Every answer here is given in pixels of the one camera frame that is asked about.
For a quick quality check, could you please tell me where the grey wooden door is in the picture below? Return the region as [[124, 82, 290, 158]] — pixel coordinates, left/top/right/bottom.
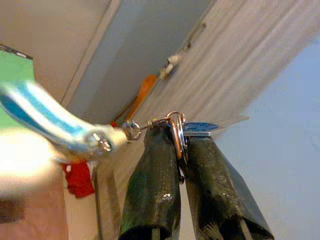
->
[[96, 0, 320, 240]]

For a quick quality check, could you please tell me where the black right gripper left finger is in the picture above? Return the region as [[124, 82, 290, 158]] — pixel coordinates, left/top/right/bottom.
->
[[118, 124, 182, 240]]

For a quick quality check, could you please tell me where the key bunch with blue strap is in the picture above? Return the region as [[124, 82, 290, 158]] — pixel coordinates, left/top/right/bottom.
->
[[0, 79, 250, 182]]

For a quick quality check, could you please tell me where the white door frame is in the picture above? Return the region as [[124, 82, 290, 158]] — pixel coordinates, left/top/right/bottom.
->
[[59, 0, 121, 108]]

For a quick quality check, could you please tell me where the red cloth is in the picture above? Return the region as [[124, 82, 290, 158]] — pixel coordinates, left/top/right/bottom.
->
[[61, 161, 96, 199]]

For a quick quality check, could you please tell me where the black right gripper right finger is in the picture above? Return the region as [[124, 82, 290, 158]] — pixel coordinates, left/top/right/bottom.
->
[[184, 136, 275, 240]]

